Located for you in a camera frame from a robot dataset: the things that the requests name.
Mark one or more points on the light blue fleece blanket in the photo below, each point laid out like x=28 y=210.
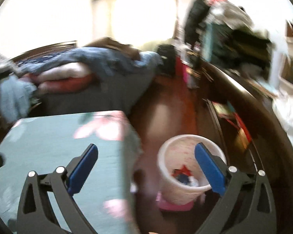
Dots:
x=15 y=98

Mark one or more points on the dark wooden cabinet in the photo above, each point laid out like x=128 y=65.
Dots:
x=241 y=122

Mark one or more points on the pile of clothes on cabinet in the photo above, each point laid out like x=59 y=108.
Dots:
x=243 y=49

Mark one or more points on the blue star-pattern duvet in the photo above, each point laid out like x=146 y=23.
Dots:
x=103 y=62

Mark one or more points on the black hanging jacket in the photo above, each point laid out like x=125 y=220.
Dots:
x=196 y=16

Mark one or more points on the white pink-dotted trash bin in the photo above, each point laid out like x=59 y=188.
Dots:
x=173 y=154

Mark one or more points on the red snack wrapper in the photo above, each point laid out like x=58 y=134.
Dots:
x=183 y=170

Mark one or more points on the bed with dark frame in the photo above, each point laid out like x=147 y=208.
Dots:
x=118 y=92

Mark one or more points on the white sheer curtain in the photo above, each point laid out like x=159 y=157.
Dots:
x=141 y=23

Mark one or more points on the pink and red folded quilt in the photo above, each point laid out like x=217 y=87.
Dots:
x=69 y=78

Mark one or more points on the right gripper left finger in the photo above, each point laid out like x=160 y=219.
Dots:
x=79 y=169

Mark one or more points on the blue waffle biscuit wrapper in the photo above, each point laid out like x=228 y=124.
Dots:
x=183 y=178

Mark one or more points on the teal floral tablecloth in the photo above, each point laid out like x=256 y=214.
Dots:
x=33 y=180

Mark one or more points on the teal storage box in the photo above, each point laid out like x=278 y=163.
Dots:
x=211 y=39

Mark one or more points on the black suitcase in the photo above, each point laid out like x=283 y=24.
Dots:
x=168 y=56

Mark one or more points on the pink storage container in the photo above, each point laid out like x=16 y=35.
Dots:
x=185 y=75

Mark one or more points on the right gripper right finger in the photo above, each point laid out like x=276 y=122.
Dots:
x=213 y=167

